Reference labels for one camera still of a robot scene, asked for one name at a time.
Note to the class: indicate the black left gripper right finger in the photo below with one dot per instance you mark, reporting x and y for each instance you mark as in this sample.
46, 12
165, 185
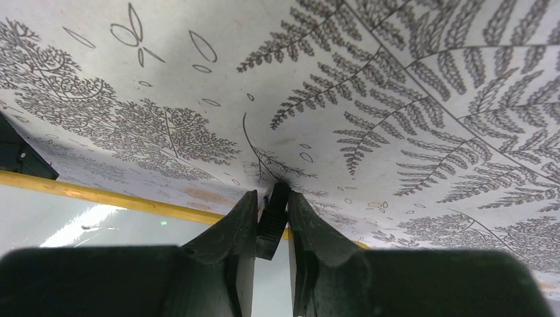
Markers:
333, 276

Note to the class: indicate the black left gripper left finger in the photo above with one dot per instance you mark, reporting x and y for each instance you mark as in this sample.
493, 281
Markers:
211, 275

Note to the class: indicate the yellow framed whiteboard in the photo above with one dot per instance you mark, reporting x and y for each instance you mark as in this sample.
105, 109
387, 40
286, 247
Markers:
40, 213

